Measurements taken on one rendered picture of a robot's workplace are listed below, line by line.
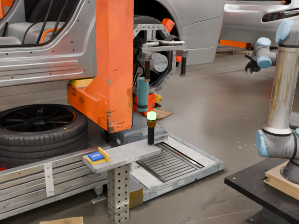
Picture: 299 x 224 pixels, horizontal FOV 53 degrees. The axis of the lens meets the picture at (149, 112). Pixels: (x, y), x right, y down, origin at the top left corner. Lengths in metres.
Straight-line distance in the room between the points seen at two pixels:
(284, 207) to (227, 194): 0.62
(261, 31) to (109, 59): 3.11
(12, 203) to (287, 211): 1.46
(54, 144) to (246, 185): 1.16
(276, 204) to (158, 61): 1.23
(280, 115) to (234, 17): 3.18
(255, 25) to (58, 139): 3.35
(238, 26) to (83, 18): 2.93
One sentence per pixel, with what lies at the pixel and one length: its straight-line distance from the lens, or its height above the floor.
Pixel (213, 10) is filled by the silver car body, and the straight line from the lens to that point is 2.93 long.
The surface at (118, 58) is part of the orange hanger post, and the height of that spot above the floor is 0.97.
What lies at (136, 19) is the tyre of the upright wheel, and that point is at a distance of 2.37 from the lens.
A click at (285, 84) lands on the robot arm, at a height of 0.90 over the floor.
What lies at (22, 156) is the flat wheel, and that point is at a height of 0.38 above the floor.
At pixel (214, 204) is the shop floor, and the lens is 2.17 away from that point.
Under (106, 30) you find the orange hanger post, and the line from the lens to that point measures 1.70.
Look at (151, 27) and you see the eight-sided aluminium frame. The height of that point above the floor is 1.10.
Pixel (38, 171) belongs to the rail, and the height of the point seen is 0.35.
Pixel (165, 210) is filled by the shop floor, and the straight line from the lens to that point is 2.06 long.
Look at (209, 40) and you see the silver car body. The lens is 2.93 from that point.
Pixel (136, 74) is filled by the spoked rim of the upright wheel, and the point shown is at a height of 0.72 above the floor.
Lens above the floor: 1.26
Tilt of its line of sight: 20 degrees down
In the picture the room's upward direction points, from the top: 2 degrees clockwise
